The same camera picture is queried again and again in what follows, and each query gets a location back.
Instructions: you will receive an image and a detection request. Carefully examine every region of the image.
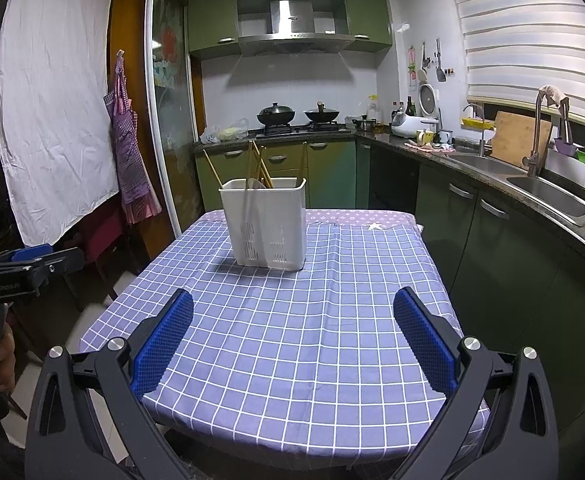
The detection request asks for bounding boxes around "chrome kitchen faucet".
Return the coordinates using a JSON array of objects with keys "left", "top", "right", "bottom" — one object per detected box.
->
[{"left": 523, "top": 84, "right": 573, "bottom": 177}]

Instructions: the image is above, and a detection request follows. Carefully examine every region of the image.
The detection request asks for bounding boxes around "person's left hand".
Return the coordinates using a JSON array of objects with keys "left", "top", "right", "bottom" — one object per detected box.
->
[{"left": 0, "top": 323, "right": 16, "bottom": 393}]

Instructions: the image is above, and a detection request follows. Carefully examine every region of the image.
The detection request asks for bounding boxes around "purple checkered apron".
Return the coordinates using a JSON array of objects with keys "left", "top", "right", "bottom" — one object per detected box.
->
[{"left": 104, "top": 50, "right": 161, "bottom": 224}]

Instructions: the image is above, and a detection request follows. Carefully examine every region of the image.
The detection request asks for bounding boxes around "white hanging cloth sheet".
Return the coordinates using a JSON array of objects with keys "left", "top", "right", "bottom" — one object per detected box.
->
[{"left": 0, "top": 0, "right": 119, "bottom": 246}]

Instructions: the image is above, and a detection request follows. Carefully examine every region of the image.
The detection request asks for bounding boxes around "purple grid tablecloth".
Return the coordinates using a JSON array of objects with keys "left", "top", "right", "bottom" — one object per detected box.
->
[{"left": 79, "top": 209, "right": 457, "bottom": 470}]

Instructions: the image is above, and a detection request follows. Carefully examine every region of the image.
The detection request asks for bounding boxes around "stainless double sink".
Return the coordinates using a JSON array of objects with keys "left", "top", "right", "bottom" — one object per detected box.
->
[{"left": 447, "top": 153, "right": 585, "bottom": 226}]

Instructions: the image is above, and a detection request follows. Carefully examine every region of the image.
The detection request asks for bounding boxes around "white plastic utensil holder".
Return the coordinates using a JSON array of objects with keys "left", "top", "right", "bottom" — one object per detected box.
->
[{"left": 220, "top": 178, "right": 307, "bottom": 271}]

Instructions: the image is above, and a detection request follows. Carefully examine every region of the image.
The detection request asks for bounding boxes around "plastic bag on counter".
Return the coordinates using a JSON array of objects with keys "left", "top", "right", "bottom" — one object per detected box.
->
[{"left": 200, "top": 118, "right": 249, "bottom": 144}]

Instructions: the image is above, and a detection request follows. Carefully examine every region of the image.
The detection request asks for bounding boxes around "wooden cutting board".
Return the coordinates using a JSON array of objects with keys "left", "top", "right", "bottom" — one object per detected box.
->
[{"left": 491, "top": 110, "right": 535, "bottom": 169}]

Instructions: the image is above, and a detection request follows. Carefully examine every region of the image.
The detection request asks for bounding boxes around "glass sliding door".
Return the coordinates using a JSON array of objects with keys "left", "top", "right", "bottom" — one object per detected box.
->
[{"left": 144, "top": 0, "right": 202, "bottom": 237}]

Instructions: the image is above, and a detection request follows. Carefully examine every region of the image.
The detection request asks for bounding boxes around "yellow sink caddy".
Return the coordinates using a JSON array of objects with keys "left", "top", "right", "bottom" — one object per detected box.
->
[{"left": 461, "top": 103, "right": 494, "bottom": 131}]

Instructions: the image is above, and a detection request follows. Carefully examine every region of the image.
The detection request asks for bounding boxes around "white rice cooker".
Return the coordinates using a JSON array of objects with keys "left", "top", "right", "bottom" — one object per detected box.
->
[{"left": 390, "top": 82, "right": 441, "bottom": 139}]

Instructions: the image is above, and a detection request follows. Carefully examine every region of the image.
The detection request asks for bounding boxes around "black wok with lid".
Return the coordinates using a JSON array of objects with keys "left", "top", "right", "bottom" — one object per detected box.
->
[{"left": 257, "top": 102, "right": 296, "bottom": 127}]

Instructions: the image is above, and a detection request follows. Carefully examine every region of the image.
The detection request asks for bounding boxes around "black pan right burner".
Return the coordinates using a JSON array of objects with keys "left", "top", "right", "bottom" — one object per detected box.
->
[{"left": 305, "top": 102, "right": 339, "bottom": 124}]

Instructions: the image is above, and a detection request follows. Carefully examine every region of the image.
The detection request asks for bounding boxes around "stainless range hood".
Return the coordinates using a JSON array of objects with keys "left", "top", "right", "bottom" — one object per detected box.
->
[{"left": 237, "top": 0, "right": 355, "bottom": 56}]

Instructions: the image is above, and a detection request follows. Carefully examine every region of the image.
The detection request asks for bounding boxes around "white window blind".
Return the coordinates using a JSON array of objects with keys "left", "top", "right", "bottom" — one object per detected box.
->
[{"left": 455, "top": 0, "right": 585, "bottom": 124}]

